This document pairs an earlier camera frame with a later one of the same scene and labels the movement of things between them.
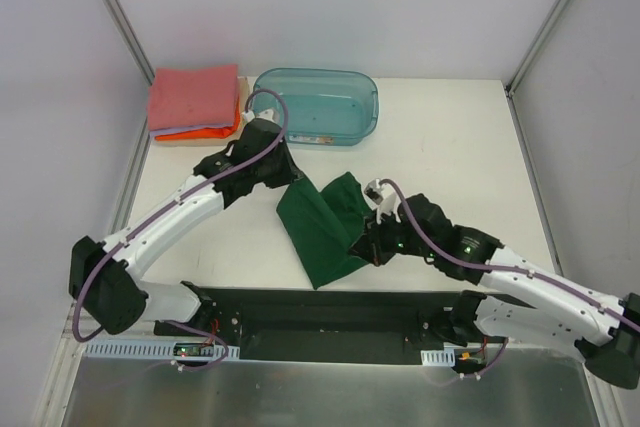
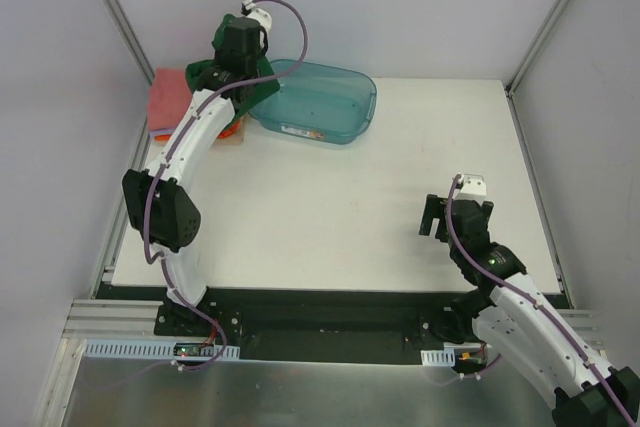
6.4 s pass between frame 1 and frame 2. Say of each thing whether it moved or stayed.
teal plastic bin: stayed
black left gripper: moved
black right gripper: moved
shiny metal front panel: stayed
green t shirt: moved
